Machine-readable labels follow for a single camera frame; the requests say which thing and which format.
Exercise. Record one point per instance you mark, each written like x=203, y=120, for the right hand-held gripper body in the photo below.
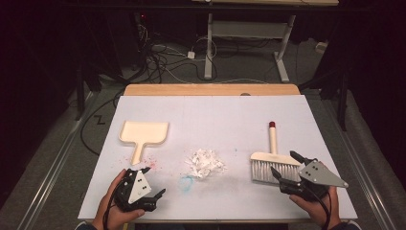
x=316, y=175

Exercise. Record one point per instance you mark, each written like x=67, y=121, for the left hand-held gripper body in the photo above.
x=139, y=188

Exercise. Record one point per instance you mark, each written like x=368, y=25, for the pile of white paper scraps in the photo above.
x=204, y=163

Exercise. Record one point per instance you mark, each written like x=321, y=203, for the white metal desk frame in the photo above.
x=209, y=48

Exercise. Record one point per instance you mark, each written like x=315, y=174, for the person's right hand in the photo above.
x=322, y=212

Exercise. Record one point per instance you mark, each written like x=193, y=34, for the white power adapter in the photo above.
x=191, y=55

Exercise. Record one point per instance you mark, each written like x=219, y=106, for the aluminium floor rail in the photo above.
x=54, y=172
x=360, y=166

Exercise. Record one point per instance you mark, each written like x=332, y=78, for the person's left hand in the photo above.
x=110, y=211

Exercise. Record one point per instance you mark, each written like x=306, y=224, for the cream plastic dustpan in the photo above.
x=143, y=132

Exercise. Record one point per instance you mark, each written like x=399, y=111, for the black stand leg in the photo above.
x=79, y=96

